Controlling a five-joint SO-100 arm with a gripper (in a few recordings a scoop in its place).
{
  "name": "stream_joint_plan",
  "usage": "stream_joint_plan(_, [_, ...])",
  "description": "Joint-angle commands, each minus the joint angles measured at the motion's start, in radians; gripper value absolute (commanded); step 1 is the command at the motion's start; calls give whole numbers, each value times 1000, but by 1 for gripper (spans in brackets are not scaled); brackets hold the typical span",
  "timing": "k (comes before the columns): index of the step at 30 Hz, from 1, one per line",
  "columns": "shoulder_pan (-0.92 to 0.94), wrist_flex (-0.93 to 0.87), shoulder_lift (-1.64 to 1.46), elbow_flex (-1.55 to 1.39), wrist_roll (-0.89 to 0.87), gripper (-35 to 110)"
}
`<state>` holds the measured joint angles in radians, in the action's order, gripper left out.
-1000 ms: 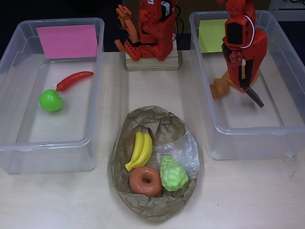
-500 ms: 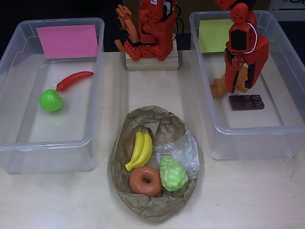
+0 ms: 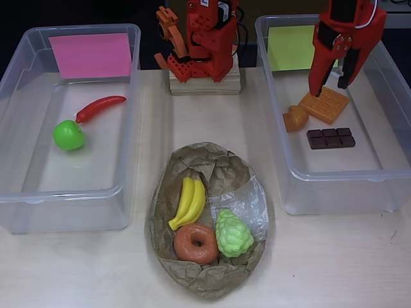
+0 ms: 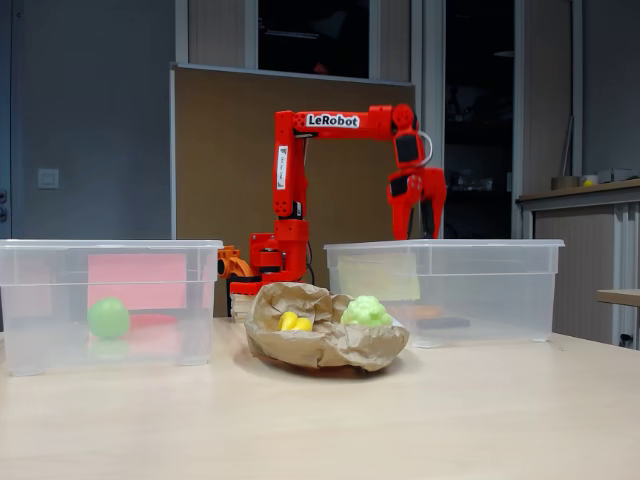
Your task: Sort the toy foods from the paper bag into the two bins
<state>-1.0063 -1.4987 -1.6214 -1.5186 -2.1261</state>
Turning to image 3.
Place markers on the green toy apple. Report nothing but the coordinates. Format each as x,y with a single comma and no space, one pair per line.
69,136

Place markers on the red toy chili pepper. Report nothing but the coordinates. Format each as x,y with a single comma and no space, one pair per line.
96,107

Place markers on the pink paper label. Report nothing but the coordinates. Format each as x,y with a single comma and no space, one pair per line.
90,54

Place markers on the clear plastic film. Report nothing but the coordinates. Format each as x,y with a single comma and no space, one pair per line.
247,202

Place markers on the brown toy chocolate bar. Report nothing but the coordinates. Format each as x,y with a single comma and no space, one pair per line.
330,138

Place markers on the light green toy grapes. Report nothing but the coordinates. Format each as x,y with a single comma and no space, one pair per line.
234,237

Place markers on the crumpled brown paper bag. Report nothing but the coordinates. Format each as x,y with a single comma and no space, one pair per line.
205,282

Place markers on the orange toy croissant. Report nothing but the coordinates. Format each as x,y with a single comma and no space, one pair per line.
295,122

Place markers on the wooden base block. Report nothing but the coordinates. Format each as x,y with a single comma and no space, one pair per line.
205,88

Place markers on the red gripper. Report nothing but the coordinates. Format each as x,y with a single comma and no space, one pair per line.
329,48

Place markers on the brown toy donut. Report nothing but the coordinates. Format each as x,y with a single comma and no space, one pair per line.
183,247

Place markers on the yellow-green paper label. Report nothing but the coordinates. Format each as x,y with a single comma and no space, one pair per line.
289,48

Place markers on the white background furniture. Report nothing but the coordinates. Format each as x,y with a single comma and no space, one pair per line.
395,8

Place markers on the red robot arm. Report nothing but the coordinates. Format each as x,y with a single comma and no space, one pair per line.
212,41

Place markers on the orange toy waffle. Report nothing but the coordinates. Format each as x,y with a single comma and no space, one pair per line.
327,107

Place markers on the yellow toy banana bunch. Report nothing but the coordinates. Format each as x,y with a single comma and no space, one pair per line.
189,205

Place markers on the clear plastic bin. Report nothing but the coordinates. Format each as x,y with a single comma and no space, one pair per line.
337,167
80,167

